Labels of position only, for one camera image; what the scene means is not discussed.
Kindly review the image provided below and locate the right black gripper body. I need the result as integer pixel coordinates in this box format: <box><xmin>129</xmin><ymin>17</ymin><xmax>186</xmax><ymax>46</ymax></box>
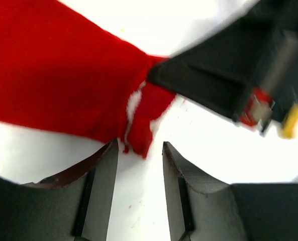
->
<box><xmin>254</xmin><ymin>0</ymin><xmax>298</xmax><ymax>141</ymax></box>

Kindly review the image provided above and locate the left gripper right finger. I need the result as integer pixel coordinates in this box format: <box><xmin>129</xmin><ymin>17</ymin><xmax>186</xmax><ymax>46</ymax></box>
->
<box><xmin>162</xmin><ymin>142</ymin><xmax>298</xmax><ymax>240</ymax></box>

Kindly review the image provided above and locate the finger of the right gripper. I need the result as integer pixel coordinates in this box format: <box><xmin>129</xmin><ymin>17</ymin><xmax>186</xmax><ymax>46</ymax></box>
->
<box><xmin>148</xmin><ymin>15</ymin><xmax>272</xmax><ymax>123</ymax></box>

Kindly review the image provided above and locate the red sock with santa pattern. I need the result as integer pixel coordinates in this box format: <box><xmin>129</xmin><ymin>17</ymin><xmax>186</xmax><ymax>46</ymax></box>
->
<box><xmin>0</xmin><ymin>1</ymin><xmax>175</xmax><ymax>158</ymax></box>

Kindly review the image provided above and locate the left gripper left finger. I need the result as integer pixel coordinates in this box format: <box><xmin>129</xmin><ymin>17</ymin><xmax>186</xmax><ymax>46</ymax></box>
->
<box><xmin>0</xmin><ymin>140</ymin><xmax>118</xmax><ymax>240</ymax></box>

